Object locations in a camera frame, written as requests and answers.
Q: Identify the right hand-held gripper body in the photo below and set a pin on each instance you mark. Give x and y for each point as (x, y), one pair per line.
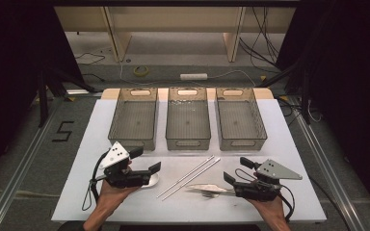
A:
(260, 189)

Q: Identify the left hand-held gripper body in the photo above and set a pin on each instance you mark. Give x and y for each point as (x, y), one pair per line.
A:
(122, 178)

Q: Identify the pearly white spoon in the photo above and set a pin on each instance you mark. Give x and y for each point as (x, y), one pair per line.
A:
(152, 180)

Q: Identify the silver table knife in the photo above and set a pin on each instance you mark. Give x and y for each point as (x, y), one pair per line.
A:
(205, 187)

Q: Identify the silver fork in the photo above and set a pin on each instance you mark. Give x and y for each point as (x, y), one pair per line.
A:
(209, 194)

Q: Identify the clear grey plastic bin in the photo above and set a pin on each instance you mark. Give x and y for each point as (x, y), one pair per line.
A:
(134, 120)
(239, 120)
(188, 120)

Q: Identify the person's left hand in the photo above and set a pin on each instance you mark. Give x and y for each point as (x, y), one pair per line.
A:
(112, 194)

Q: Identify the person's right hand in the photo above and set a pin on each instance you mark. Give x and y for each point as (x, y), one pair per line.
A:
(269, 207)

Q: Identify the yellow tape roll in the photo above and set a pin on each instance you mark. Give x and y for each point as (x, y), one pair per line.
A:
(134, 71)

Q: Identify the black metal stand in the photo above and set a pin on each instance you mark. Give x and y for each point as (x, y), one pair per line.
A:
(305, 96)
(42, 96)

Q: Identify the white power strip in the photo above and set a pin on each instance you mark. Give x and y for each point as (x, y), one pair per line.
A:
(193, 76)

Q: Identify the black curtain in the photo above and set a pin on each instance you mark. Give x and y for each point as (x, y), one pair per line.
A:
(9, 64)
(350, 80)

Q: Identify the light wooden shelf unit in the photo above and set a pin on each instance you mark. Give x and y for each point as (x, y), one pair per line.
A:
(173, 19)

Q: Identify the aluminium floor rail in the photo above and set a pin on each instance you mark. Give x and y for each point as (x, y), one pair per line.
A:
(327, 173)
(13, 189)

